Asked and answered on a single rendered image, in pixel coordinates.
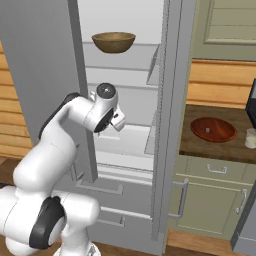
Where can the glass of lemonade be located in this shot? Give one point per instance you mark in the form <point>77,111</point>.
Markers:
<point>250,138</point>

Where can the black microwave oven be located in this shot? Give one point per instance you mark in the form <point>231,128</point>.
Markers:
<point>252,103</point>

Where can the grey fridge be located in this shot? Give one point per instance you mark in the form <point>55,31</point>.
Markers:
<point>130,100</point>

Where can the green cupboard door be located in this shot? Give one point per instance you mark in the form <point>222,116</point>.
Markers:
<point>206,206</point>

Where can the grey appliance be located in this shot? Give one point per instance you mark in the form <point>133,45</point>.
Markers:
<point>245,233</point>

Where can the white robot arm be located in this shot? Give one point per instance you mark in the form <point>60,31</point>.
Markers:
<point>46,156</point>

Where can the red-brown ice bowl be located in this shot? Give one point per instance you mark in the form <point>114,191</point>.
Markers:
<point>220,131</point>

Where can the narrow grey fridge door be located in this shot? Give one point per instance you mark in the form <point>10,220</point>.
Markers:
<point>175,83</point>

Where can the green wall cupboard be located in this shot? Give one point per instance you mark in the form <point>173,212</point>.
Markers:
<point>226,26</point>

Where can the grey fridge door bin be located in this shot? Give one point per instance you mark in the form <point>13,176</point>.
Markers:
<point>153,70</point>
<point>150,136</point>

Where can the small ice cube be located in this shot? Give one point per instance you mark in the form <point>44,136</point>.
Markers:
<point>207,129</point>

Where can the grey fridge drawer front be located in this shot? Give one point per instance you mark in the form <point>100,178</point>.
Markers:
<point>136,230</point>
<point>133,196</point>

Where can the brown wooden bowl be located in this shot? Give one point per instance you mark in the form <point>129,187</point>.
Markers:
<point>113,42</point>

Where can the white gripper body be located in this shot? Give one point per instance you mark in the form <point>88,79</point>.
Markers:
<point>119,121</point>

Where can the wide grey fridge door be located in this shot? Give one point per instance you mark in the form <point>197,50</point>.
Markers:
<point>40,50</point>

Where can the green drawer front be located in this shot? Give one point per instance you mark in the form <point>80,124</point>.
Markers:
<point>200,166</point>

